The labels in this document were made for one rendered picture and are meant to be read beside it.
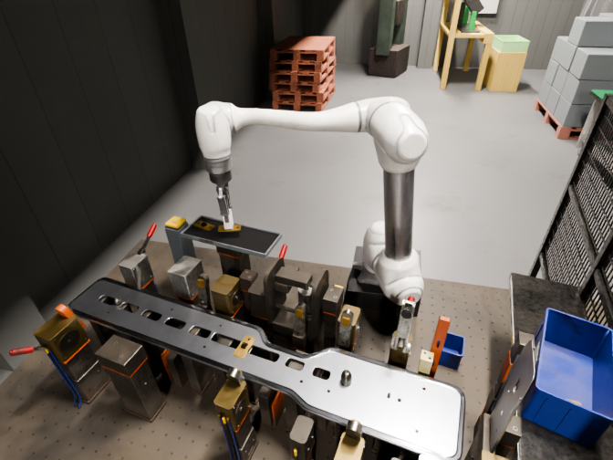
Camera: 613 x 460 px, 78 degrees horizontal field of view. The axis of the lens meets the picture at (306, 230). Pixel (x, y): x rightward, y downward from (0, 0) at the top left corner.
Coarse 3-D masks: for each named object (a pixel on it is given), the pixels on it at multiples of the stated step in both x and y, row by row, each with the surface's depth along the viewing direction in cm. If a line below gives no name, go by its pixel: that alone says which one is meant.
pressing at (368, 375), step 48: (96, 288) 146; (144, 336) 127; (192, 336) 126; (240, 336) 126; (288, 384) 111; (336, 384) 111; (384, 384) 111; (432, 384) 110; (384, 432) 100; (432, 432) 99
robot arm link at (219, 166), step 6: (228, 156) 125; (204, 162) 126; (210, 162) 123; (216, 162) 123; (222, 162) 124; (228, 162) 125; (210, 168) 125; (216, 168) 124; (222, 168) 125; (228, 168) 126
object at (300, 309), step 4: (300, 304) 123; (304, 304) 123; (296, 308) 123; (300, 308) 123; (304, 308) 122; (296, 312) 123; (300, 312) 122; (304, 312) 123; (296, 316) 124; (300, 316) 123; (304, 316) 123; (296, 320) 125; (300, 320) 125; (304, 320) 124; (296, 324) 126; (300, 324) 125; (304, 324) 125; (296, 328) 126; (300, 328) 126; (304, 328) 125; (296, 332) 126; (300, 332) 126; (304, 332) 126
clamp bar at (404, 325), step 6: (402, 306) 107; (408, 306) 108; (414, 306) 106; (402, 312) 105; (408, 312) 104; (402, 318) 110; (408, 318) 105; (402, 324) 111; (408, 324) 110; (402, 330) 112; (408, 330) 110; (396, 336) 113; (402, 336) 113; (408, 336) 111; (396, 342) 114; (396, 348) 115
